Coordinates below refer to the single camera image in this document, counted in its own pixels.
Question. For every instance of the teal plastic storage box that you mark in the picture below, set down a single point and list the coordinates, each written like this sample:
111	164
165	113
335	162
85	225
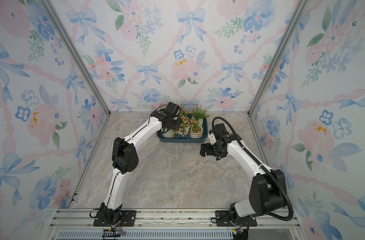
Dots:
186	140

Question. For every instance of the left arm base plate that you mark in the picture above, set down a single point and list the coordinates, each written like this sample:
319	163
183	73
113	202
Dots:
122	218

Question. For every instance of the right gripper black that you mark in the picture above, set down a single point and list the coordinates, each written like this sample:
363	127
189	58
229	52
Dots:
208	150

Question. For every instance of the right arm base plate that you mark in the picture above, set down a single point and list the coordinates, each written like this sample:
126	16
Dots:
229	218

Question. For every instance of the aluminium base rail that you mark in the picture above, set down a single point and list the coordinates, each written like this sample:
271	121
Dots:
170	224

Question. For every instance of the potted plant pink flowers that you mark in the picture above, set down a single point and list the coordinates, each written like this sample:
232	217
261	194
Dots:
184	127
183	112

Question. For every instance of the potted plant orange flowers front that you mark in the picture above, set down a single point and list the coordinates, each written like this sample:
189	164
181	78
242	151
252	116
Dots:
196	130

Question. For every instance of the potted plant orange flowers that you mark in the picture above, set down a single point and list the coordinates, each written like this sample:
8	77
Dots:
196	130
199	114

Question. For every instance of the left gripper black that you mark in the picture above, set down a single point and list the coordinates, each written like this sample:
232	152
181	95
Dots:
178	125

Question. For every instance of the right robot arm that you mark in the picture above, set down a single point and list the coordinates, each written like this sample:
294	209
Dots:
267	192

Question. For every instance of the potted plant pink flowers front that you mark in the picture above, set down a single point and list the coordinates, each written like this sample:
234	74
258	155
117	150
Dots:
184	127

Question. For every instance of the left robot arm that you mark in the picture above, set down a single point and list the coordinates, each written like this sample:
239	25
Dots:
125	158

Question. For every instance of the potted plant red flowers back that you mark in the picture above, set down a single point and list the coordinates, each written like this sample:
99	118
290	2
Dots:
167	133

